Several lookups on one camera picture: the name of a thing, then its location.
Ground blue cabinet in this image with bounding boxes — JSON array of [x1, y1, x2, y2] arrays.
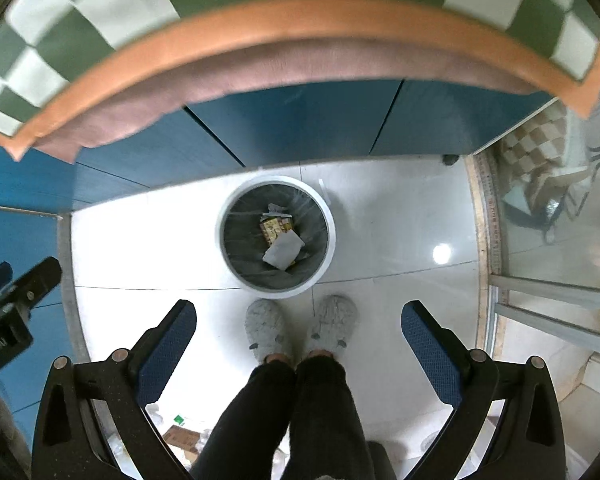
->
[[0, 139, 90, 443]]

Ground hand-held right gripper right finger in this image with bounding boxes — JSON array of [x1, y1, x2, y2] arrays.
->
[[400, 300, 566, 480]]

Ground white paper sheet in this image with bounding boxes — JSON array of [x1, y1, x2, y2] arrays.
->
[[262, 231, 306, 271]]

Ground person's right leg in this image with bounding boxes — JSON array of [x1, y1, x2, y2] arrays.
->
[[286, 355, 377, 480]]

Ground grey slipper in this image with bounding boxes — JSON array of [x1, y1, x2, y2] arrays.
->
[[307, 294, 360, 357], [245, 298, 294, 364]]

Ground person's leg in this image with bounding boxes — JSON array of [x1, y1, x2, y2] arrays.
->
[[286, 355, 377, 480], [190, 360, 301, 480]]

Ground grey right slipper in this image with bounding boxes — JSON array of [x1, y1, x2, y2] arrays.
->
[[307, 294, 360, 357]]

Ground yellow snack packet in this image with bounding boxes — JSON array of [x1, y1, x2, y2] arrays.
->
[[258, 212, 312, 267]]

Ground white trash bin black liner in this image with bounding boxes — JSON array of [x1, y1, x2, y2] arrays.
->
[[218, 175, 337, 297]]

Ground person's left leg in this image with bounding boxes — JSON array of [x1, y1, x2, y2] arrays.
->
[[190, 360, 301, 480]]

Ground grey left slipper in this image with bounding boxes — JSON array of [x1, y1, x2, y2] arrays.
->
[[245, 298, 294, 364]]

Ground green white checked blanket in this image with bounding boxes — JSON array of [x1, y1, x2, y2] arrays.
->
[[0, 0, 600, 162]]

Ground glass sliding door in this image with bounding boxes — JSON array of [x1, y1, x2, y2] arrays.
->
[[472, 74, 600, 411]]

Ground brown cardboard box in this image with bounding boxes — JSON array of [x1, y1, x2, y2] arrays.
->
[[162, 423, 202, 464]]

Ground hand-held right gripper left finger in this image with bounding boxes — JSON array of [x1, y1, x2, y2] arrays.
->
[[30, 299, 198, 480]]

